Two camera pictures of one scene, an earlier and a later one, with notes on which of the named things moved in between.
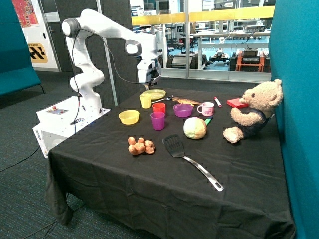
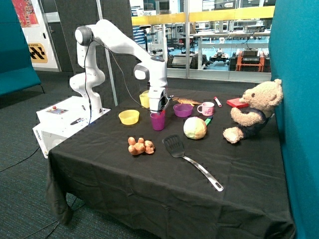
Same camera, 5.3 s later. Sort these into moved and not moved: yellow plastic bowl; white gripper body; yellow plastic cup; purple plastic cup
Moved: white gripper body
Not moved: yellow plastic cup; purple plastic cup; yellow plastic bowl
